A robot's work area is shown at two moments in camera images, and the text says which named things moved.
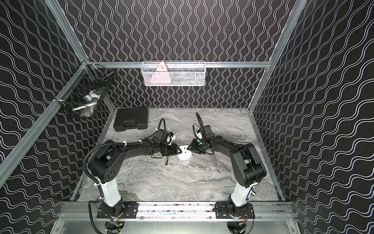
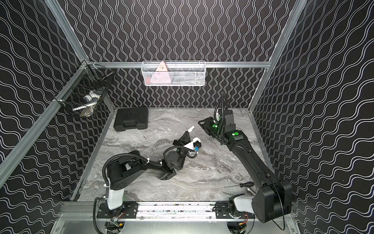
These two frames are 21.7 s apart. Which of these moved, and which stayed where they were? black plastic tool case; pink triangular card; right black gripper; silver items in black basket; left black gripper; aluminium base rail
Moved: left black gripper; right black gripper
Stayed: silver items in black basket; pink triangular card; black plastic tool case; aluminium base rail
